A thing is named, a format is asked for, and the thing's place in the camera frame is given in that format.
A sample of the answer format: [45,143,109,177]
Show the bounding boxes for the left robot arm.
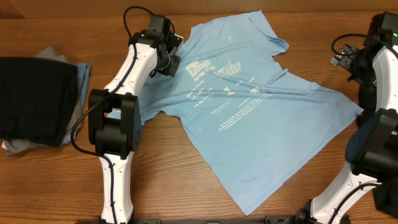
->
[88,14,183,223]

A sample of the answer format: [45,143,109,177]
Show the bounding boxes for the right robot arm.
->
[286,12,397,223]

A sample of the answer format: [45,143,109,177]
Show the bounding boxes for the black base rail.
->
[74,214,351,224]

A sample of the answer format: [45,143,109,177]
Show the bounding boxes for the black t-shirt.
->
[373,184,398,218]

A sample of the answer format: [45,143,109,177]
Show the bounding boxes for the light blue printed t-shirt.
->
[139,11,362,215]

